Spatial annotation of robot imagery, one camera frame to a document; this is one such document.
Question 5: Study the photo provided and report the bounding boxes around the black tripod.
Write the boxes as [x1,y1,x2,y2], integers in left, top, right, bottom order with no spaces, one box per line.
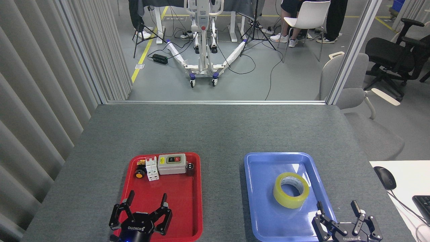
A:
[240,0,277,57]

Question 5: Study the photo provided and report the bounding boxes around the white desk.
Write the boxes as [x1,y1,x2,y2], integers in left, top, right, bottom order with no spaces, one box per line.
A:
[370,160,430,242]

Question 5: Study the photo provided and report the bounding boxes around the person with white shoe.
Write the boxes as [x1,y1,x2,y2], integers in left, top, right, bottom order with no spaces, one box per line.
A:
[128,0,152,39]

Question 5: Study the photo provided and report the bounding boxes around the grey office chair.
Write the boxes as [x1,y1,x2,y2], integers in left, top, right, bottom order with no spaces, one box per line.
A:
[315,51,405,161]

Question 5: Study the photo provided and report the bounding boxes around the yellow tape roll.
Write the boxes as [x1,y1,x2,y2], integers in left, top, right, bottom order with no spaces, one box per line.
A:
[273,172,310,209]

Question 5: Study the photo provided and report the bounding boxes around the standing person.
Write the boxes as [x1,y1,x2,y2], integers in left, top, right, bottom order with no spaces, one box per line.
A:
[316,0,348,43]

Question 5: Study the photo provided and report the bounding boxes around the silver frame post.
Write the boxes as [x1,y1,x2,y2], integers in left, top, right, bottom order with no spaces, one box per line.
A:
[326,0,383,105]

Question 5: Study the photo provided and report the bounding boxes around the mouse cable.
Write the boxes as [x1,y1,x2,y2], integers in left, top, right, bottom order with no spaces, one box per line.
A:
[390,189,430,242]

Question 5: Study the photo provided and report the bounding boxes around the white wheeled stand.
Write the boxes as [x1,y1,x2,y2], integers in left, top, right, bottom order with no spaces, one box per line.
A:
[166,0,248,88]

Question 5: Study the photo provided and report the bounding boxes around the blue plastic tray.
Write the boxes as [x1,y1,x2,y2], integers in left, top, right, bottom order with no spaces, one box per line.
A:
[244,152,339,242]

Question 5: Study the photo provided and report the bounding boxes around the grey vertical blinds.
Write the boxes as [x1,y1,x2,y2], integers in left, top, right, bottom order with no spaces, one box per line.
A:
[0,0,133,242]

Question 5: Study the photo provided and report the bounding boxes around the white circuit breaker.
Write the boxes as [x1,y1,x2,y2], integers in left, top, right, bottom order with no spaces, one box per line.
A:
[145,156,160,181]

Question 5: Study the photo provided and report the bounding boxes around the black office chair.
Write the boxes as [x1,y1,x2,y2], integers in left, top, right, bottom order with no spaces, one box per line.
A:
[364,18,430,102]

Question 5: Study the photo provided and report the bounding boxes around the silver frame rail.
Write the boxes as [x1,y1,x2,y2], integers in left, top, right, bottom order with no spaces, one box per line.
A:
[107,100,328,105]

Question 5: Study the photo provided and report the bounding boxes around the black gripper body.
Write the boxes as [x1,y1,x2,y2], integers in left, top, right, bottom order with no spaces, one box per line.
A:
[114,212,158,242]
[331,224,370,242]

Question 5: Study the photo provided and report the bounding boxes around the black computer mouse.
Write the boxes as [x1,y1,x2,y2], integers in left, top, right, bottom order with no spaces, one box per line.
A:
[374,166,397,190]

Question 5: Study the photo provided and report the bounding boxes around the grey push button switch box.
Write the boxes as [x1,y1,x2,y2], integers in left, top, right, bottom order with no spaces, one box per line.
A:
[157,154,187,175]

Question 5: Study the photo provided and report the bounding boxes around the black floor cable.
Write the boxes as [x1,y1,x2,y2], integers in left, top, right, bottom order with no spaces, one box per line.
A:
[265,44,284,100]

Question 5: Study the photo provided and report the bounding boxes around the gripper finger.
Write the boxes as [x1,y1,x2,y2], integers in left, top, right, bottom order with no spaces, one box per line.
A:
[350,200,383,241]
[150,193,173,235]
[109,190,135,231]
[312,201,348,242]

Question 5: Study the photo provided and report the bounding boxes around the black folding stand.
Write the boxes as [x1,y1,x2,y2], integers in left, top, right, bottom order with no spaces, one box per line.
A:
[132,0,167,58]

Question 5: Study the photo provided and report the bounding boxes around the seated person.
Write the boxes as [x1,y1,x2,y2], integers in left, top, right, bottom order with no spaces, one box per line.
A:
[270,0,304,47]

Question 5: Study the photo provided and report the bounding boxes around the red plastic tray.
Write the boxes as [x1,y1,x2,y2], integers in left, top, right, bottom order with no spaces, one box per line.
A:
[113,152,203,242]

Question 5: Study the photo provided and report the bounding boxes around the white plastic chair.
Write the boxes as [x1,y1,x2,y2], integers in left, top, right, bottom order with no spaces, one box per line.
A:
[277,1,331,63]

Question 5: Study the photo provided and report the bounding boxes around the black keyboard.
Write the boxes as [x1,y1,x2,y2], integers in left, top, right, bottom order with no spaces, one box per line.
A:
[412,195,430,224]

